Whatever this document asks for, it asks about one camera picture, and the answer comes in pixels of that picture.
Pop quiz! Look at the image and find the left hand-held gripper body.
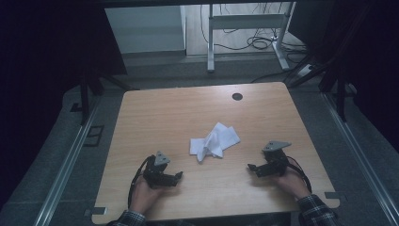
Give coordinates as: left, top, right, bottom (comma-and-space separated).
142, 151, 177, 189

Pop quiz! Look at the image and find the person's right hand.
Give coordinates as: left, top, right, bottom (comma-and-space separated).
272, 169, 312, 201

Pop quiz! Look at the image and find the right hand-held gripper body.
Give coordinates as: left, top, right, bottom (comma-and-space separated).
262, 140, 293, 177

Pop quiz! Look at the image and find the person's left hand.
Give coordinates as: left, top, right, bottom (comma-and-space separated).
128, 176, 165, 216

